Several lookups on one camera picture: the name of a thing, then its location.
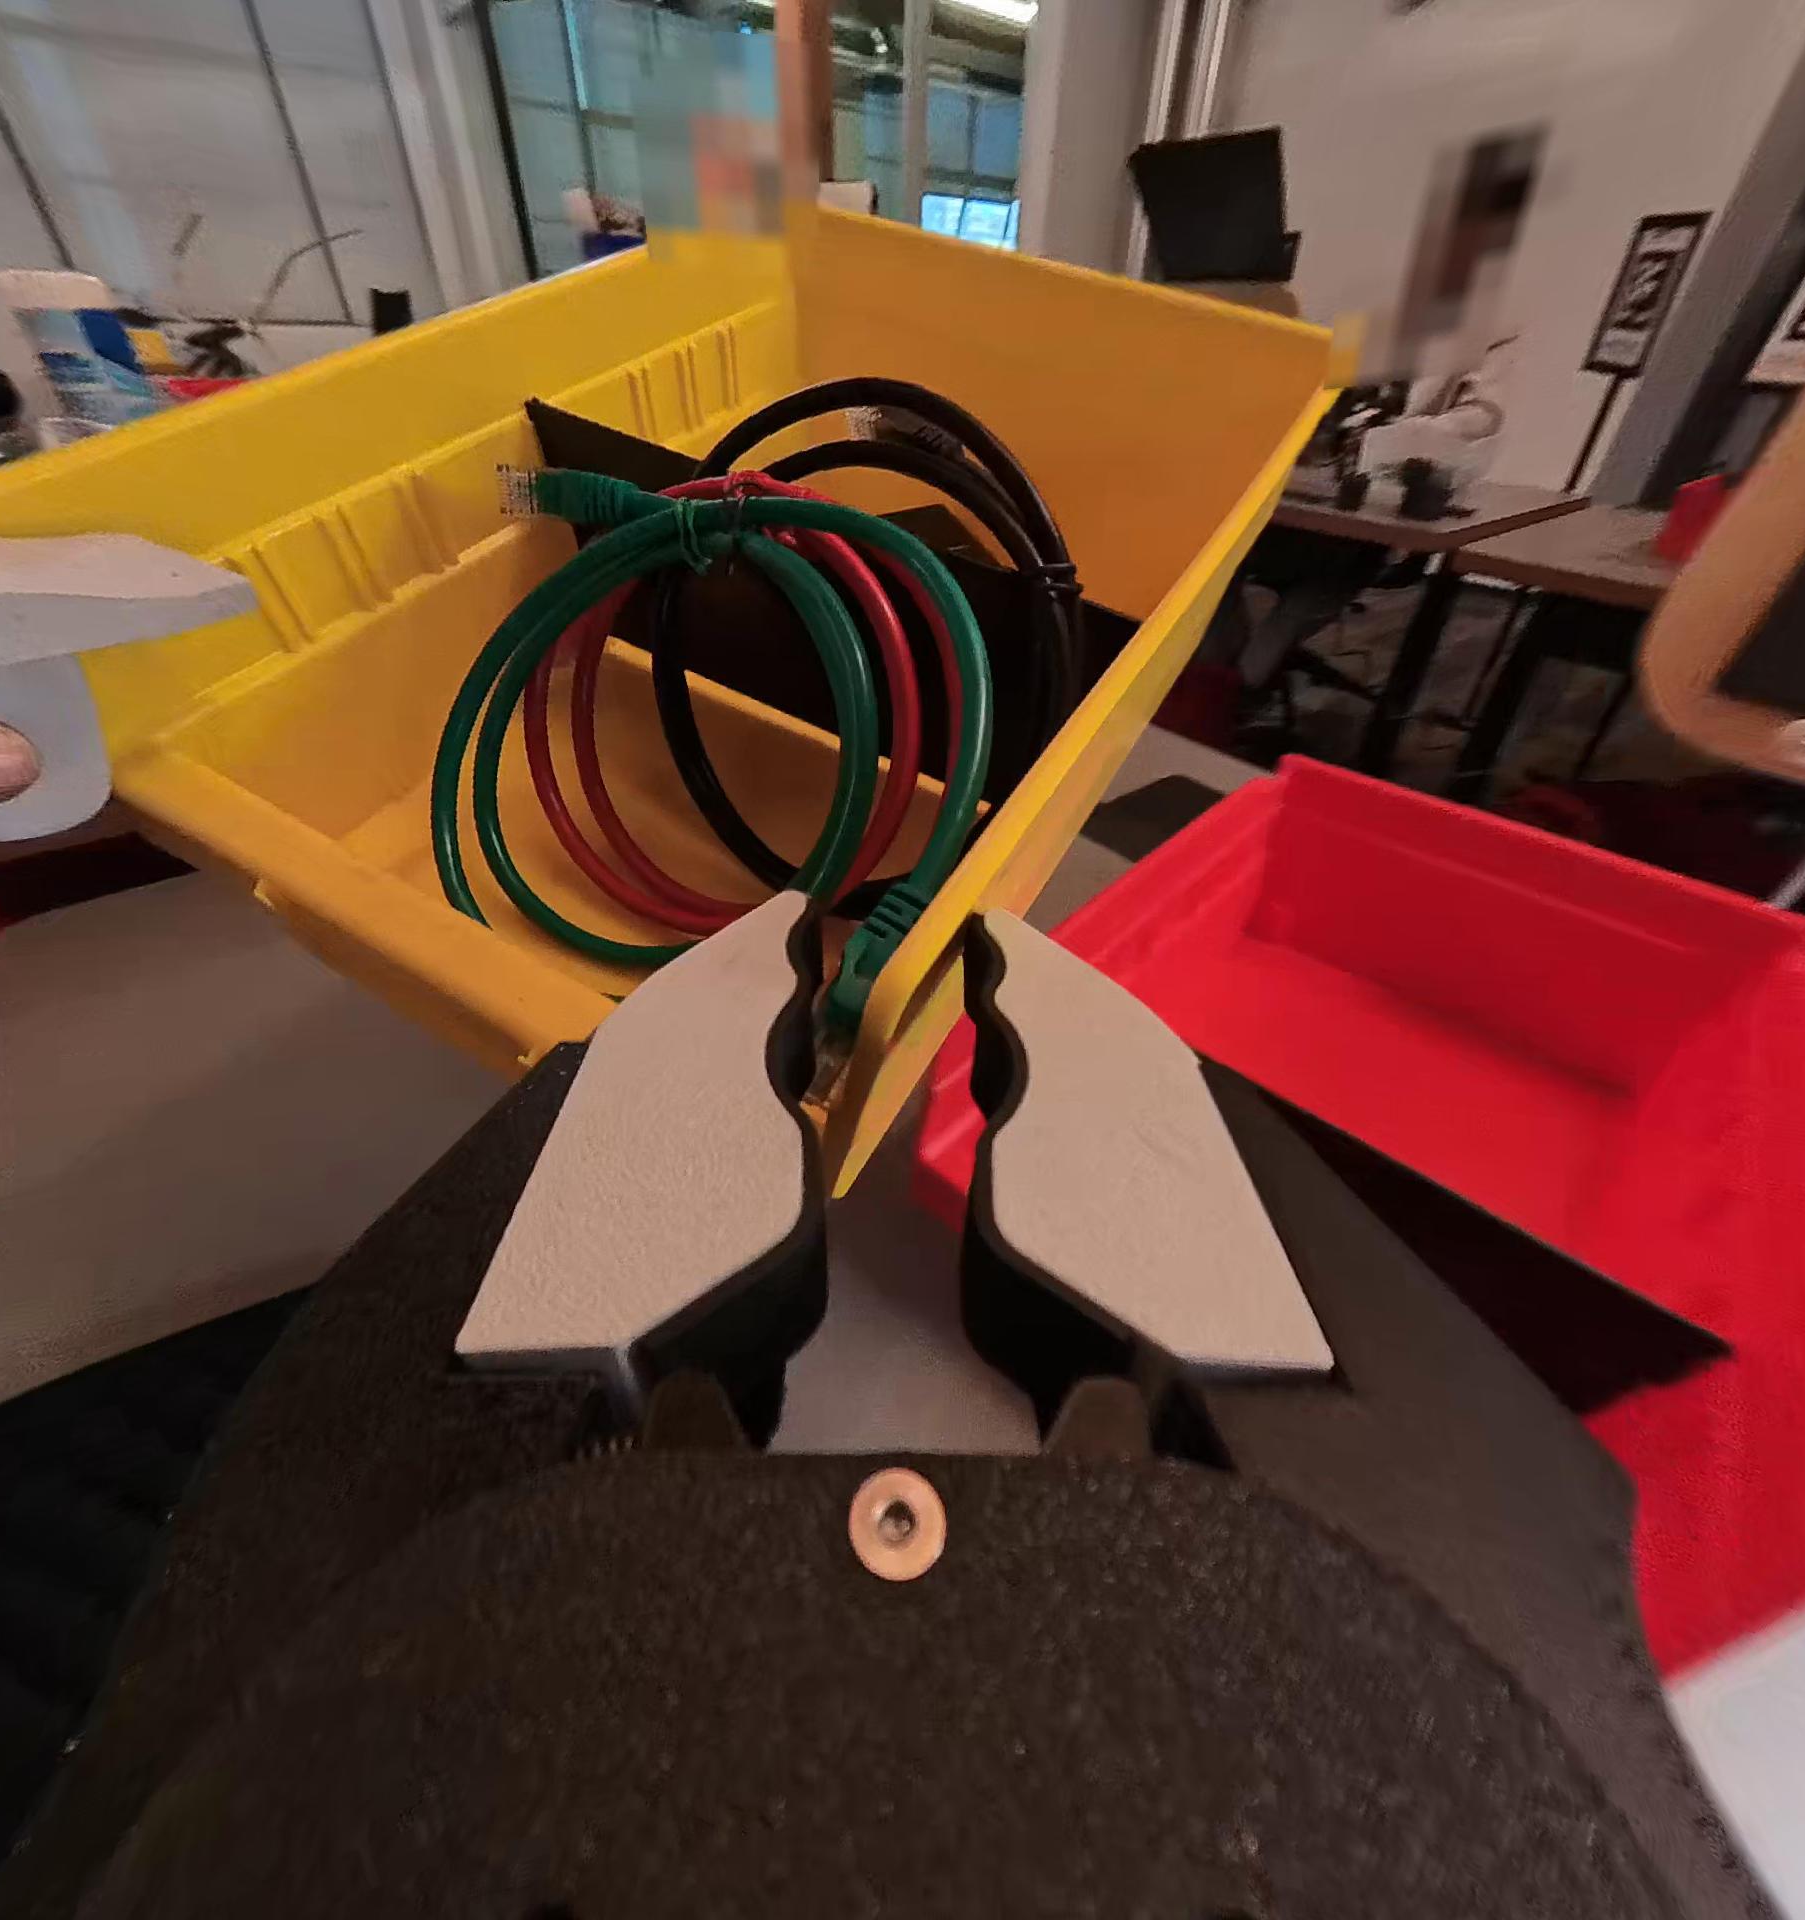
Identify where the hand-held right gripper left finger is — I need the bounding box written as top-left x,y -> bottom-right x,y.
455,892 -> 830,1378

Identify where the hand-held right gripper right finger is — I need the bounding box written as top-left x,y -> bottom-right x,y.
962,908 -> 1336,1378

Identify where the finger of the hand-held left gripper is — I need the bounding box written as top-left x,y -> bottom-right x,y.
0,534 -> 262,672

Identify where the red plastic bin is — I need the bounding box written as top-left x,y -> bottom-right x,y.
911,752 -> 1805,1683

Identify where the red ethernet cable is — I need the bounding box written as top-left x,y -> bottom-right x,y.
522,467 -> 967,937

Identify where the green ethernet cable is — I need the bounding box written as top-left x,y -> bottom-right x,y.
428,466 -> 995,1107

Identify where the black cable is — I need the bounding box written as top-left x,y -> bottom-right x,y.
652,377 -> 1084,911

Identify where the yellow plastic bin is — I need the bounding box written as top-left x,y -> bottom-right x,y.
0,205 -> 1341,1201

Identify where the dark-legged work table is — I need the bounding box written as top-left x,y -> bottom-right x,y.
1269,477 -> 1596,781

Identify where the white and black equipment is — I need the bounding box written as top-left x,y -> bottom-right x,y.
1330,374 -> 1519,517

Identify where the black wood-edged panel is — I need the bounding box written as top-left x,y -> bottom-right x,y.
1634,318 -> 1805,800

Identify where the black and tan reflector panel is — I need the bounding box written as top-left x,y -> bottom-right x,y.
1128,127 -> 1305,286

